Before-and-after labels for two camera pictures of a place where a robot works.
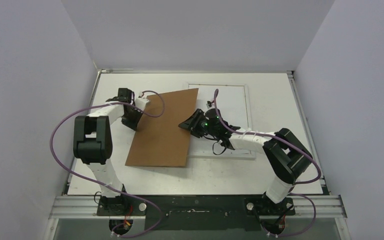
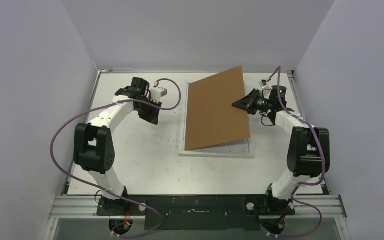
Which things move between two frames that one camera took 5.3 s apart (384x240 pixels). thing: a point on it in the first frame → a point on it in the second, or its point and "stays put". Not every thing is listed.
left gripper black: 134,125 → 152,118
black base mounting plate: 196,212 stays put
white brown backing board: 159,141 → 211,119
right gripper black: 194,122 → 254,102
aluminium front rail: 85,207 stays put
